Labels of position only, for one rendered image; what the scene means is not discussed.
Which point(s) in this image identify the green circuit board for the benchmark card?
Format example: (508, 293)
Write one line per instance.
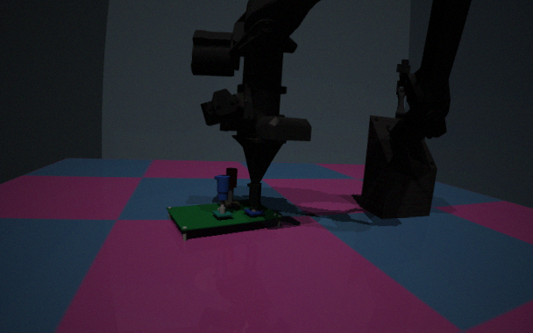
(226, 213)

